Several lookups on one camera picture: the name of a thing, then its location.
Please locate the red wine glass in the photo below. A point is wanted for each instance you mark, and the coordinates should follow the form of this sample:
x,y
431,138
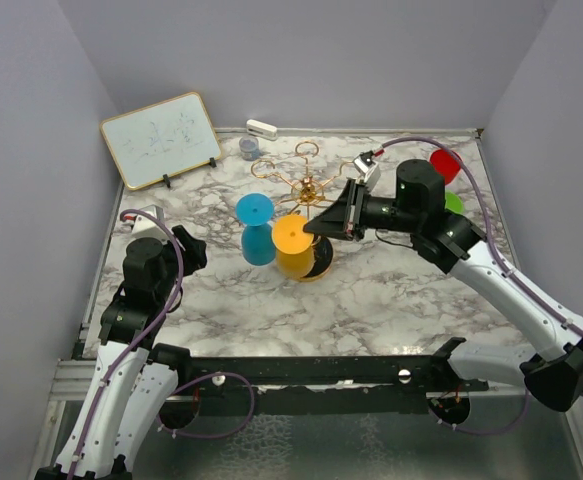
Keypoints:
x,y
445,164

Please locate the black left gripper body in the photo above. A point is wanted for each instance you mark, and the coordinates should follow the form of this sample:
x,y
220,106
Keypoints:
x,y
192,259

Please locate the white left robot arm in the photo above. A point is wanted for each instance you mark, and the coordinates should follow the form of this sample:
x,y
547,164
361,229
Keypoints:
x,y
133,374

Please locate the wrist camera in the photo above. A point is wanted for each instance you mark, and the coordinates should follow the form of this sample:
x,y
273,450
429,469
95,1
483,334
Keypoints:
x,y
141,227
368,168

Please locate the blue wine glass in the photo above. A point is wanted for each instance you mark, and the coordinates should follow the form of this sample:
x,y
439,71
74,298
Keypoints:
x,y
254,211

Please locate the gold wire glass rack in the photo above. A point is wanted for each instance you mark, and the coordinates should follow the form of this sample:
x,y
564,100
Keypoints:
x,y
307,193

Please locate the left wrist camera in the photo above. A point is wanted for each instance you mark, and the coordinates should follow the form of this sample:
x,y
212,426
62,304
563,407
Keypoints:
x,y
141,227

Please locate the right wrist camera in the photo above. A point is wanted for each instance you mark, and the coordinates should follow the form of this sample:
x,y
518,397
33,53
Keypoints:
x,y
368,168

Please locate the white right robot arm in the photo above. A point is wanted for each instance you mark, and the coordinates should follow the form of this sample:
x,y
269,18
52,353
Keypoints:
x,y
550,364

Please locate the white stapler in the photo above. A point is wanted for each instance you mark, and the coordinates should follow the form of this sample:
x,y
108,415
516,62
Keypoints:
x,y
261,129

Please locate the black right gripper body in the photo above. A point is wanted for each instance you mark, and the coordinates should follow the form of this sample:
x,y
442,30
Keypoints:
x,y
381,213

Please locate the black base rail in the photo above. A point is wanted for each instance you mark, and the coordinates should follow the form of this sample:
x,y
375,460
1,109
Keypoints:
x,y
243,387

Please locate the gold-framed whiteboard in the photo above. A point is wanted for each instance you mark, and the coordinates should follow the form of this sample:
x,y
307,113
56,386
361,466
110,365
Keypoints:
x,y
161,141

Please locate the green wine glass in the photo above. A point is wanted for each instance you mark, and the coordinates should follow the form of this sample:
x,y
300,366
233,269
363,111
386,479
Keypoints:
x,y
453,203

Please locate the yellow wine glass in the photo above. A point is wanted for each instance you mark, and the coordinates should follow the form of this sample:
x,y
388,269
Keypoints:
x,y
294,247

